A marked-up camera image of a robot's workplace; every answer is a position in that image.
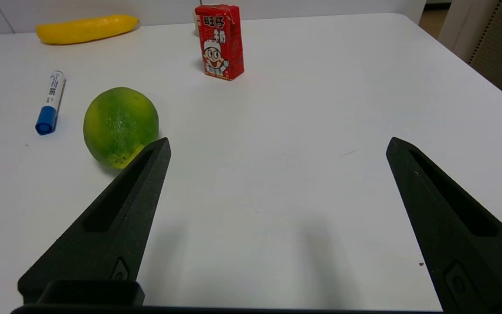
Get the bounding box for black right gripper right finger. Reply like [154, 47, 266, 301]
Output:
[386, 137, 502, 314]

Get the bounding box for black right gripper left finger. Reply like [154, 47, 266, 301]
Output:
[18, 137, 172, 306]

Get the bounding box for green lemon fruit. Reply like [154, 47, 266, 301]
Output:
[83, 87, 159, 170]

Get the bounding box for white marker with blue cap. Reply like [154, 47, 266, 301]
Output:
[35, 71, 66, 136]

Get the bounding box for yellow banana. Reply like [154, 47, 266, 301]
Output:
[36, 14, 139, 45]

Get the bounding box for red milk carton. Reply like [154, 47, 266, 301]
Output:
[195, 4, 245, 81]

